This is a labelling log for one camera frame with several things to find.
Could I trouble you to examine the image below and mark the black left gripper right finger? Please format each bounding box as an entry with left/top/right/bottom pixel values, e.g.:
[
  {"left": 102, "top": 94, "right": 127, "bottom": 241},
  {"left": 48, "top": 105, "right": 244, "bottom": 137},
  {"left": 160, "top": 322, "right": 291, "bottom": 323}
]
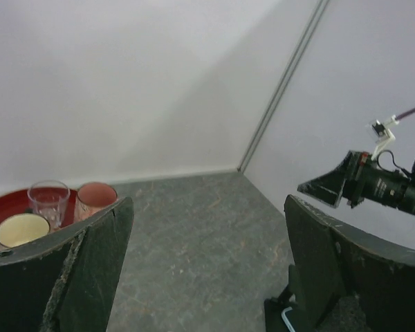
[{"left": 284, "top": 195, "right": 415, "bottom": 331}]

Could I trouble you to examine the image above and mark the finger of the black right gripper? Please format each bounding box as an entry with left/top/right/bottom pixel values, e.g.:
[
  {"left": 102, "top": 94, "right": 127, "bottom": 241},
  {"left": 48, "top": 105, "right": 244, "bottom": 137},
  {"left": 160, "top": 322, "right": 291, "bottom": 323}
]
[{"left": 297, "top": 152, "right": 351, "bottom": 208}]

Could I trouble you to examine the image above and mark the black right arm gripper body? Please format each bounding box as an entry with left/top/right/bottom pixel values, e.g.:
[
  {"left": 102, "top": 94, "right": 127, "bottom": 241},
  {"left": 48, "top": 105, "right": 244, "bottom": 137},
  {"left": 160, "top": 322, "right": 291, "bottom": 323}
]
[{"left": 344, "top": 151, "right": 415, "bottom": 216}]

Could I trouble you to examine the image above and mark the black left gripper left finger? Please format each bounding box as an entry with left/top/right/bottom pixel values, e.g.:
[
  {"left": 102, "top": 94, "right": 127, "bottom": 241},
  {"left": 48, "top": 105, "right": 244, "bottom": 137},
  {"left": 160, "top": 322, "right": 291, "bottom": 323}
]
[{"left": 0, "top": 197, "right": 134, "bottom": 331}]

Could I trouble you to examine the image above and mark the blue case phone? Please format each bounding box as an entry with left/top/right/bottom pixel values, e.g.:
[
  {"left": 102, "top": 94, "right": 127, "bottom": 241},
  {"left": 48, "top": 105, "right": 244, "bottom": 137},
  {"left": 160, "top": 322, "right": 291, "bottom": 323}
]
[{"left": 281, "top": 306, "right": 296, "bottom": 332}]

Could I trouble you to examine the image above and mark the black folding phone stand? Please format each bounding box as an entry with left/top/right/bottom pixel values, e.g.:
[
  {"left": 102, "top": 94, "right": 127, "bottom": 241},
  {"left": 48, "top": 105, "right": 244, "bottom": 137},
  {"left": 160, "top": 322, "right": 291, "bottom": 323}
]
[{"left": 264, "top": 264, "right": 296, "bottom": 332}]

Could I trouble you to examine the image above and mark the cream ceramic cup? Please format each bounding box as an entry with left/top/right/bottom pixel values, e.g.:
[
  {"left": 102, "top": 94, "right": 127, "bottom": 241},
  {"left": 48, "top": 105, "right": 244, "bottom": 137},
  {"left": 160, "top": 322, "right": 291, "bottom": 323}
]
[{"left": 0, "top": 213, "right": 50, "bottom": 251}]

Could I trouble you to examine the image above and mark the clear drinking glass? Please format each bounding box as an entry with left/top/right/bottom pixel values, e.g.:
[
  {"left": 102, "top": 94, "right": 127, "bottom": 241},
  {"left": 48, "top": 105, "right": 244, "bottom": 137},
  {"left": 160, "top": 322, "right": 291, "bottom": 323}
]
[{"left": 27, "top": 180, "right": 71, "bottom": 232}]

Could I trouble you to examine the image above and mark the pink mug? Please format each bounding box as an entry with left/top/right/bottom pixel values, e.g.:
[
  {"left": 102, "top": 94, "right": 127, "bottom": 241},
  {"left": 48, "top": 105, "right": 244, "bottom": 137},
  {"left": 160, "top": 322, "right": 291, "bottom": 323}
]
[{"left": 73, "top": 182, "right": 118, "bottom": 223}]

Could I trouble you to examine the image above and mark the red round tray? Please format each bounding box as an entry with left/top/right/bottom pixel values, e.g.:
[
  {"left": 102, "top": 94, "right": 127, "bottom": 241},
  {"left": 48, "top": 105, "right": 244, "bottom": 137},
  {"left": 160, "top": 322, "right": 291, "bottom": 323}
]
[{"left": 0, "top": 187, "right": 77, "bottom": 228}]

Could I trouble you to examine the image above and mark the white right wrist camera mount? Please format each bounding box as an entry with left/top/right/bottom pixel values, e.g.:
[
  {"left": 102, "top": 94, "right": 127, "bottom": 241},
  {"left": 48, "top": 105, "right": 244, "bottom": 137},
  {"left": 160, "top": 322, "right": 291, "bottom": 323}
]
[{"left": 367, "top": 115, "right": 400, "bottom": 160}]

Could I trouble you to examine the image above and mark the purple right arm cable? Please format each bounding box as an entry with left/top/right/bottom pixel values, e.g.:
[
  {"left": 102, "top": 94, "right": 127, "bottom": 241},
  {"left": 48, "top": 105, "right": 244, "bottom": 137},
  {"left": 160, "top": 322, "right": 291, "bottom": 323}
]
[{"left": 397, "top": 102, "right": 415, "bottom": 120}]

